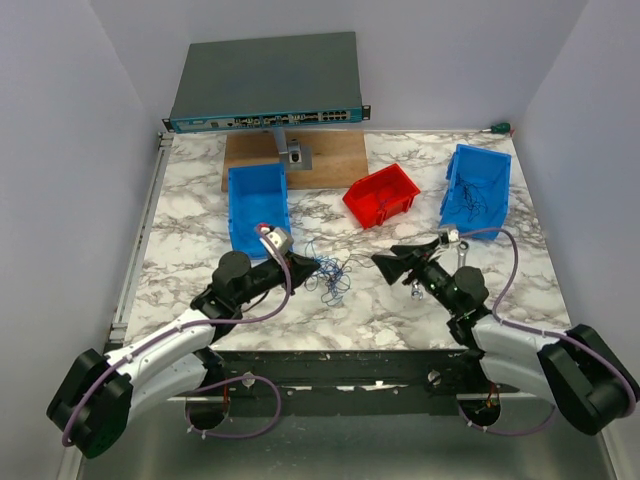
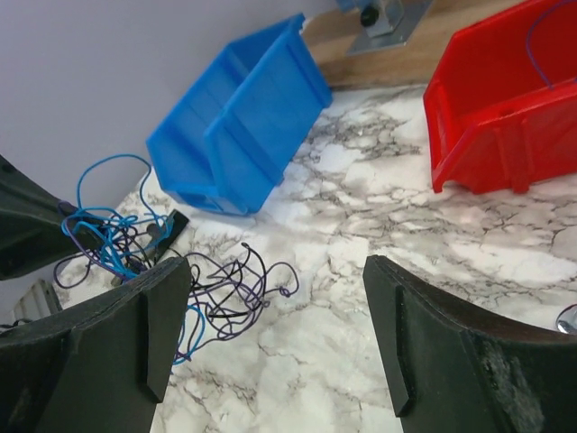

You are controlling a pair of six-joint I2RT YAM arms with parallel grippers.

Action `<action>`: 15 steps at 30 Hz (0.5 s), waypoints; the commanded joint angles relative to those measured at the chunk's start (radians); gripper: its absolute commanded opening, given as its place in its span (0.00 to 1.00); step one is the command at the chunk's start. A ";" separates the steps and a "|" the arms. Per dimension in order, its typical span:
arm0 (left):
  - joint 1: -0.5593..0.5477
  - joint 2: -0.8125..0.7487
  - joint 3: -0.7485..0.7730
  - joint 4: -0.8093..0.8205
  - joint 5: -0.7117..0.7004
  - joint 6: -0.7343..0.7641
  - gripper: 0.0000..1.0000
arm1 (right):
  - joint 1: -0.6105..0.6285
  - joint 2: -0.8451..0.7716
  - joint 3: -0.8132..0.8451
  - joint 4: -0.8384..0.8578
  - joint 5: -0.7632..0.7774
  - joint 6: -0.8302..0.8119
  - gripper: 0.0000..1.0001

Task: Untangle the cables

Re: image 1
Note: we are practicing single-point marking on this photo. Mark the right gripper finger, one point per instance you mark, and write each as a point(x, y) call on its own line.
point(431, 250)
point(392, 267)

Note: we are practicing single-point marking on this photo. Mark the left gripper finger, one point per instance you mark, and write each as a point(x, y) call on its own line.
point(298, 278)
point(301, 264)

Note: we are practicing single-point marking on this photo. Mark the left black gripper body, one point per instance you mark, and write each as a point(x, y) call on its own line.
point(267, 276)

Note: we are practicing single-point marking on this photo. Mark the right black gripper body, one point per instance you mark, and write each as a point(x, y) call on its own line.
point(431, 275)

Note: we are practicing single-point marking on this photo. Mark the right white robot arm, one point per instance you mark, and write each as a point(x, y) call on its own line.
point(575, 371)

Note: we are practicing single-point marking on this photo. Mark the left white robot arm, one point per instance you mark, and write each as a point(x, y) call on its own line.
point(102, 393)

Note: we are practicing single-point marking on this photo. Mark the small silver combination wrench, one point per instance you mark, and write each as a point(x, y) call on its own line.
point(416, 291)

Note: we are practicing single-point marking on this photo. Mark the silver ratchet wrench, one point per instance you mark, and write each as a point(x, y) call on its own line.
point(462, 253)

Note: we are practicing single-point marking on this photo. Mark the red plastic bin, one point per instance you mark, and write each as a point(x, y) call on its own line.
point(381, 195)

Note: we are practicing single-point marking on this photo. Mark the right blue plastic bin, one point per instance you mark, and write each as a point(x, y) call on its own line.
point(477, 196)

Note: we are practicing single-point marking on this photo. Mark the blue plastic bin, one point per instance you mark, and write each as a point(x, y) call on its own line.
point(477, 196)
point(257, 194)

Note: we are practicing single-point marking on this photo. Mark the left blue plastic bin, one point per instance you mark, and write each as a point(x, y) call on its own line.
point(257, 194)

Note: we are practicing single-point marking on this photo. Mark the wooden board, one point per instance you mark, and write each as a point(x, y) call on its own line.
point(339, 158)

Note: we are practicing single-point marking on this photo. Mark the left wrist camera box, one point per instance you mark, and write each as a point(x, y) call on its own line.
point(275, 239)

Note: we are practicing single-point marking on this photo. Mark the grey metal stand bracket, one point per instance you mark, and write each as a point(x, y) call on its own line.
point(292, 154)

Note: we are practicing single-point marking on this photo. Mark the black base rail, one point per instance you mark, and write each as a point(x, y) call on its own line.
point(339, 383)

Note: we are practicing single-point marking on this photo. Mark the aluminium frame rail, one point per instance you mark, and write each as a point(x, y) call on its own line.
point(122, 313)

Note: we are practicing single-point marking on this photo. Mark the green handled screwdriver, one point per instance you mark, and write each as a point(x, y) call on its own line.
point(499, 128)

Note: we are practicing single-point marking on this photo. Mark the grey network switch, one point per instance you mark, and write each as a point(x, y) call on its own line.
point(269, 82)

